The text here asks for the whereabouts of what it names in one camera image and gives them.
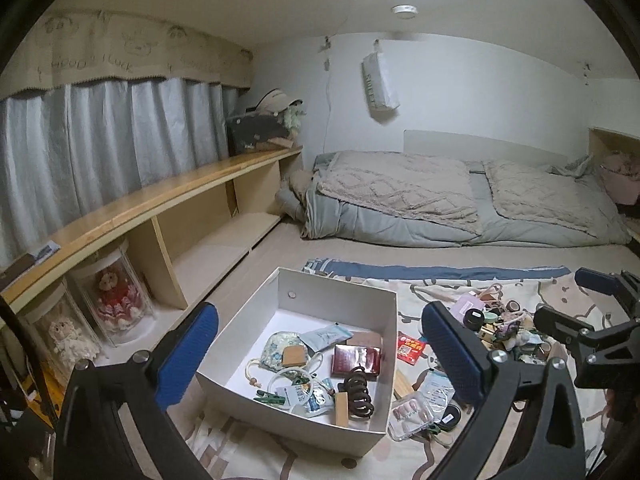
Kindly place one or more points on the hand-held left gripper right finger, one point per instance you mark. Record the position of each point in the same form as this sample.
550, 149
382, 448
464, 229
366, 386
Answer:
452, 355

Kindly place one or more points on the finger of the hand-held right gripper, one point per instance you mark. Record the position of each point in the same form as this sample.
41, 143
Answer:
562, 327
600, 280

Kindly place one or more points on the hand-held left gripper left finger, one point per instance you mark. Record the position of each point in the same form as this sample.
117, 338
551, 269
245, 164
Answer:
187, 355

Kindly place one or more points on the floral patterned pouch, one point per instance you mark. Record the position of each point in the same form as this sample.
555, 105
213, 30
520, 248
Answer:
275, 347

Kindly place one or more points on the bamboo board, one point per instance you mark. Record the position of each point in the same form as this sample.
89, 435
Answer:
294, 356

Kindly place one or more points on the white medicine sachet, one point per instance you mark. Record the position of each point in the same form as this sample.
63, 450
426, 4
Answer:
325, 337

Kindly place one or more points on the white cardboard box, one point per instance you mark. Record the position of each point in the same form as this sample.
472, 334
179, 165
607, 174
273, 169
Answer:
330, 300

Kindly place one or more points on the blue and white packet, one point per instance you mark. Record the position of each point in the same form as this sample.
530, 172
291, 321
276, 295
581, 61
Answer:
430, 385
310, 402

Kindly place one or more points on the black round tin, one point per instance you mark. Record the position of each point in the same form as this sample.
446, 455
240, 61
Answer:
473, 320

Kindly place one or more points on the red packet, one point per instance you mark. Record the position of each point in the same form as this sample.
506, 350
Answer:
411, 349

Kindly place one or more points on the purple card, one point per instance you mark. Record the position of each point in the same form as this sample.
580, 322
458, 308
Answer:
467, 305

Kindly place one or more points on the brown tape roll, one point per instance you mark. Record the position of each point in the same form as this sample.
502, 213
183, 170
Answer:
514, 305

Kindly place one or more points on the green round tin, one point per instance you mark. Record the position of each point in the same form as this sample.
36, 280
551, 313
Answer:
491, 316

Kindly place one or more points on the floral scrunchie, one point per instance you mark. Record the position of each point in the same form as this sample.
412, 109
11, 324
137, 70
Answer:
507, 330

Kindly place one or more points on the clear doll case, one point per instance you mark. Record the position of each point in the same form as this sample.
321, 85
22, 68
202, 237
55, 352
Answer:
95, 355
145, 320

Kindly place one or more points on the black round case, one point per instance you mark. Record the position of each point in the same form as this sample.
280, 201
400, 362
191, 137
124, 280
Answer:
451, 419

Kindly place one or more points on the clear nail box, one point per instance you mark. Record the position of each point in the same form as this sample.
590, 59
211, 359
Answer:
410, 415

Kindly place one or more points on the printed blanket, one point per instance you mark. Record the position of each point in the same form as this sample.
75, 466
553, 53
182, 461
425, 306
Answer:
415, 290

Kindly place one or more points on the red dress doll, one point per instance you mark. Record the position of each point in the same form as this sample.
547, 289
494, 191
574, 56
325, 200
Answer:
112, 300

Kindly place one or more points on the green clip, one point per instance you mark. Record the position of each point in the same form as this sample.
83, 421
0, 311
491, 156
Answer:
270, 400

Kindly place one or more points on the dark red box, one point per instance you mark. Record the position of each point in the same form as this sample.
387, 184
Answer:
355, 360

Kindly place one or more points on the beige quilted blanket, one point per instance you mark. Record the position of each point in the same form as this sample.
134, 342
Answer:
545, 195
400, 190

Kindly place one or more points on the pink cloth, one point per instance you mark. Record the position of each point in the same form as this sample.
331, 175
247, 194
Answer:
620, 180

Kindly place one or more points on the brown hair claw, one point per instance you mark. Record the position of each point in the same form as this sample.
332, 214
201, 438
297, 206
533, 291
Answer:
357, 395

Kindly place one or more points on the grey crumpled cloth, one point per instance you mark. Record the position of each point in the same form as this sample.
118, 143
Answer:
575, 167

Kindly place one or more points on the white dress doll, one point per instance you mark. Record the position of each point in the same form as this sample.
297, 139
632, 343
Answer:
65, 340

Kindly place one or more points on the wooden block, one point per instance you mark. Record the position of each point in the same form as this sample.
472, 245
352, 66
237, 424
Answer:
341, 410

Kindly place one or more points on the long wooden shelf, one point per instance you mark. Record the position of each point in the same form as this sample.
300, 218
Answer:
200, 230

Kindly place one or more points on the grey duvet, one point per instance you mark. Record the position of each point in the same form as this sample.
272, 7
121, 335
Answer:
350, 225

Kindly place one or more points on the small book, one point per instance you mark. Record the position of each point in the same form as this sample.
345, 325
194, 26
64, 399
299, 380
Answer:
46, 252

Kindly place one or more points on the white headboard panel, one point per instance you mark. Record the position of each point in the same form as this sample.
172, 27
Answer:
475, 142

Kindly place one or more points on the grey curtain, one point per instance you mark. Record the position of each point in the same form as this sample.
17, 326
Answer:
100, 150

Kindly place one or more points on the dark bag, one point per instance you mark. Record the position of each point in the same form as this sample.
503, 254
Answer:
255, 132

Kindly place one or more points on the green plush toy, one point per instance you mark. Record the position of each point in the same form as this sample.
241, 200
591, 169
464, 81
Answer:
292, 120

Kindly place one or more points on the white cap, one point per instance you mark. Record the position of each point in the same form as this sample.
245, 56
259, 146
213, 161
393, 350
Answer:
272, 100

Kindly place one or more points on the white hanging tissue bag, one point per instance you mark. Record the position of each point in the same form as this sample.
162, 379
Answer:
380, 82

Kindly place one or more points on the beige valance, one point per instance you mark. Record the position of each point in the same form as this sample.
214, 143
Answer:
125, 45

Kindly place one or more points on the round ceiling light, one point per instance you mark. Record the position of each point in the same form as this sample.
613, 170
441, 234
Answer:
405, 11

